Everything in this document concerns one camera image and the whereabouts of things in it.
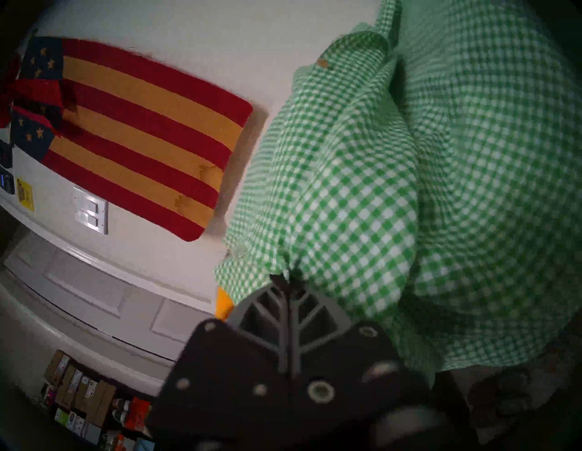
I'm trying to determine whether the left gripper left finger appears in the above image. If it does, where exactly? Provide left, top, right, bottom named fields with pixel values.
left=226, top=273, right=290, bottom=378

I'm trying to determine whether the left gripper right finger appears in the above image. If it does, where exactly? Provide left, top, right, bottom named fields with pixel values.
left=289, top=275, right=353, bottom=378

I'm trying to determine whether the green white gingham cloth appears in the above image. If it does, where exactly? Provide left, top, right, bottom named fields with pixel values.
left=214, top=0, right=582, bottom=387

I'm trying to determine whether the orange folded towel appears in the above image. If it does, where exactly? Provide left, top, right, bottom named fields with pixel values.
left=215, top=286, right=236, bottom=321

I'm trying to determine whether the red carton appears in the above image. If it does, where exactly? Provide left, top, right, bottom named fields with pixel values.
left=123, top=396, right=151, bottom=432

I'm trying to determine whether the white panel door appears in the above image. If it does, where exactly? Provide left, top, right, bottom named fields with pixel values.
left=0, top=227, right=219, bottom=396

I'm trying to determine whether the brown carton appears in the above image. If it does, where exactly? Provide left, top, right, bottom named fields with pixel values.
left=85, top=380, right=117, bottom=426
left=44, top=349, right=70, bottom=388

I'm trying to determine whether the red yellow striped flag rug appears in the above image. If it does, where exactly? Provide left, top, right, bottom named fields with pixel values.
left=0, top=35, right=254, bottom=242

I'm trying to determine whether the white double light switch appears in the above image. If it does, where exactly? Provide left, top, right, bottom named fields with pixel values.
left=73, top=185, right=110, bottom=236

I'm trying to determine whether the yellow wall sticker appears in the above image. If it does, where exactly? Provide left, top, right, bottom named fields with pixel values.
left=16, top=178, right=35, bottom=212

